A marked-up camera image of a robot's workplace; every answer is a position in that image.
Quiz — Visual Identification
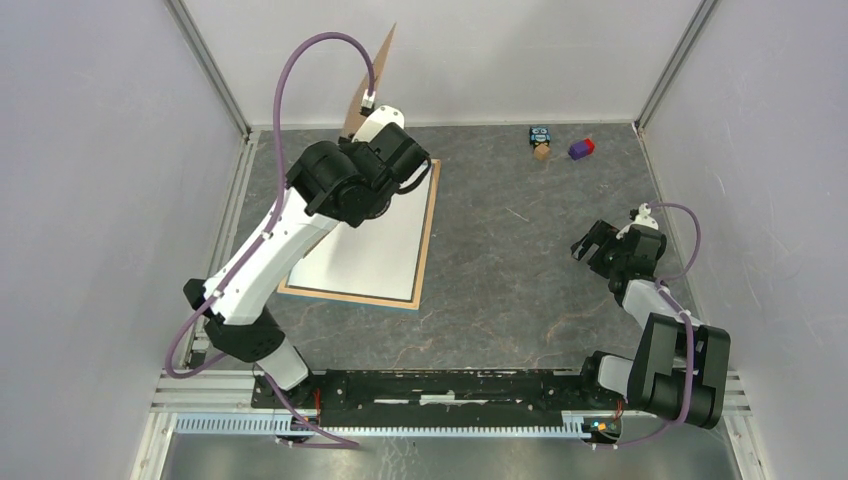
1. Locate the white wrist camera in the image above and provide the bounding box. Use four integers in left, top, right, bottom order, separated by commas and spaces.
346, 91, 405, 142
616, 203, 659, 240

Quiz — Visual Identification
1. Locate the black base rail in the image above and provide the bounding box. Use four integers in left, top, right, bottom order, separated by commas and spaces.
286, 369, 626, 428

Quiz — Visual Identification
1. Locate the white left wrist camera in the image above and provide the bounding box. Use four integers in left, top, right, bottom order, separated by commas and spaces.
346, 91, 405, 142

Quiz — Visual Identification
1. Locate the small wooden cube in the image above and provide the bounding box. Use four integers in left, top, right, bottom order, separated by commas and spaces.
533, 143, 551, 161

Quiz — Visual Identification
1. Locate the hot air balloon photo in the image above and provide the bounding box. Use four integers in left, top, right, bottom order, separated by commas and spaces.
286, 164, 436, 303

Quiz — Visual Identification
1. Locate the brown cardboard backing board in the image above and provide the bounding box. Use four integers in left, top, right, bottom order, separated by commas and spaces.
339, 23, 397, 143

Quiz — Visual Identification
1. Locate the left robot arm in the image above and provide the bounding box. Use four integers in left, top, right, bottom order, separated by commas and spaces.
183, 105, 432, 408

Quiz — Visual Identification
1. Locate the blue owl toy block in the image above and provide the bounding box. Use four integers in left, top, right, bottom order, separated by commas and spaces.
528, 125, 551, 149

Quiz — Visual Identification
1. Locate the purple and red block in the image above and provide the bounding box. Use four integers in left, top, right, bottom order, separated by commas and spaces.
568, 138, 596, 161

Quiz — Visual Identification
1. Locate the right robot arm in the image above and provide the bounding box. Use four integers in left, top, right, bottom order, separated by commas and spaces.
570, 220, 731, 429

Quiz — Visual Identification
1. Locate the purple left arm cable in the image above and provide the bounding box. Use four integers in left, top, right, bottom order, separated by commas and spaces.
163, 31, 378, 449

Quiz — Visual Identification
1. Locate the light blue toothed strip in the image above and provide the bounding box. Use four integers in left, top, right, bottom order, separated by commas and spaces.
173, 413, 588, 439

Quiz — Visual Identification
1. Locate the wooden picture frame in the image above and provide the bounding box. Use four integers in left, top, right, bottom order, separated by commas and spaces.
276, 158, 443, 311

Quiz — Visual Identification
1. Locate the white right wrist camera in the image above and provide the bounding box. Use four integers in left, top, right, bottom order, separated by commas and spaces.
616, 203, 659, 240

